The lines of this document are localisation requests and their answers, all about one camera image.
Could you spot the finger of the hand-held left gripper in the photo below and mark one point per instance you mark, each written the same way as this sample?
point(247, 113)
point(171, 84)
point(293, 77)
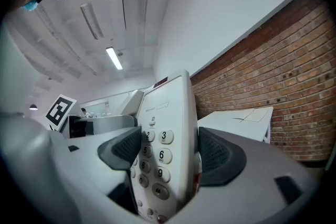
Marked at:
point(110, 124)

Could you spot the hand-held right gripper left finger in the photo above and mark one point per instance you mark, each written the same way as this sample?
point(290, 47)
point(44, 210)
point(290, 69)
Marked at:
point(120, 147)

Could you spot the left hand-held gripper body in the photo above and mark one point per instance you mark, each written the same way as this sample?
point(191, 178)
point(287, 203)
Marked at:
point(60, 111)

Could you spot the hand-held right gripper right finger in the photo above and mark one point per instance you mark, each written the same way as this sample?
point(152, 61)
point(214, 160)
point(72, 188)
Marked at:
point(220, 160)

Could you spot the black pendant lamp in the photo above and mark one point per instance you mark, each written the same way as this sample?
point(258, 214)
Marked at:
point(33, 107)

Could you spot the long ceiling tube light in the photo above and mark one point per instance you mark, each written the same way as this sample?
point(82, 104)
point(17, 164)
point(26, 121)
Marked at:
point(114, 58)

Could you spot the white ceiling air conditioner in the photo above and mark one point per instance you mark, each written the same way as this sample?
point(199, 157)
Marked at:
point(105, 15)

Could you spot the blue face mask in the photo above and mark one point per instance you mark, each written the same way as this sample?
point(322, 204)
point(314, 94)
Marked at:
point(30, 5)

